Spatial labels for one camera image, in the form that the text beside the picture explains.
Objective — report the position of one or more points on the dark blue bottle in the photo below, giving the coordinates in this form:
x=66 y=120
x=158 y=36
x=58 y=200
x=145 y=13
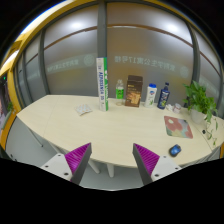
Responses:
x=164 y=95

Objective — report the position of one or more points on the small white cup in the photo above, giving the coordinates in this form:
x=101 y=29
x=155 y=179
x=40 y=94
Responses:
x=176 y=108

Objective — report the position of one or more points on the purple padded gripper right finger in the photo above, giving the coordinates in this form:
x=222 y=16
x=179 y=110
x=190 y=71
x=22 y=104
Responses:
x=151 y=166

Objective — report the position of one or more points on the floral mouse pad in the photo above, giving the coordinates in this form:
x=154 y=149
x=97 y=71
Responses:
x=176 y=127

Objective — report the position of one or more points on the clear green label bottle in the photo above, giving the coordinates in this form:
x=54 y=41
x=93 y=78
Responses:
x=119 y=92

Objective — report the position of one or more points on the tall white green box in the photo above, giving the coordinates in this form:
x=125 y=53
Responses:
x=102 y=79

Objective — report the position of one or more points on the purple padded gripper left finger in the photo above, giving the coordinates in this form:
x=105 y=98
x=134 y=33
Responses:
x=70 y=166

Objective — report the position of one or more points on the green potted plant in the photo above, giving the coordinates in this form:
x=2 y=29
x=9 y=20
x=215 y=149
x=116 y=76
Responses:
x=202 y=108

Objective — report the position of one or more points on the white shampoo bottle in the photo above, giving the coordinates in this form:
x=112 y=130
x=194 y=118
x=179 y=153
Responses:
x=150 y=95

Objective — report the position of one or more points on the brown carton box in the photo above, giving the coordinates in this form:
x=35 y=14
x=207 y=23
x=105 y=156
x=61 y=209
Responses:
x=133 y=90

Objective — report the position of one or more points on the black blue computer mouse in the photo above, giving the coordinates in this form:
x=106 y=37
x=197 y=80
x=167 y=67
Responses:
x=174 y=150

